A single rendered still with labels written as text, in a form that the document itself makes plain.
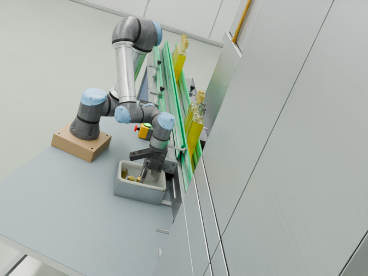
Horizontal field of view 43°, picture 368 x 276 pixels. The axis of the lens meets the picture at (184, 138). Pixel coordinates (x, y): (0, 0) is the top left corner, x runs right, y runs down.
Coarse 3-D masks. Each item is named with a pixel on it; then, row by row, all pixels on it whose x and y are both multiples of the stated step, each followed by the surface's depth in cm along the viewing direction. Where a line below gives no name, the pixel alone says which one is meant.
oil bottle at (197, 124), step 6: (192, 120) 232; (198, 120) 229; (192, 126) 230; (198, 126) 230; (192, 132) 231; (198, 132) 231; (186, 138) 235; (192, 138) 233; (198, 138) 233; (192, 144) 234; (192, 150) 236
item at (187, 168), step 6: (168, 42) 375; (168, 48) 364; (174, 78) 305; (174, 84) 299; (180, 108) 265; (180, 114) 258; (180, 120) 254; (186, 144) 228; (180, 156) 233; (186, 156) 221; (186, 162) 218; (186, 168) 216; (186, 174) 213; (192, 174) 205; (186, 180) 210; (186, 186) 207
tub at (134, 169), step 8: (120, 168) 214; (128, 168) 222; (136, 168) 222; (120, 176) 208; (136, 176) 224; (152, 176) 225; (160, 176) 224; (136, 184) 207; (144, 184) 209; (152, 184) 224; (160, 184) 219
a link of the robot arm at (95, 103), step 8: (96, 88) 231; (88, 96) 222; (96, 96) 223; (104, 96) 225; (80, 104) 226; (88, 104) 223; (96, 104) 223; (104, 104) 227; (80, 112) 226; (88, 112) 225; (96, 112) 226; (104, 112) 229; (88, 120) 227; (96, 120) 229
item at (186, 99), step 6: (180, 78) 326; (180, 84) 319; (186, 84) 303; (186, 90) 295; (186, 96) 290; (186, 102) 287; (186, 108) 282; (198, 144) 234; (198, 150) 231; (198, 156) 228
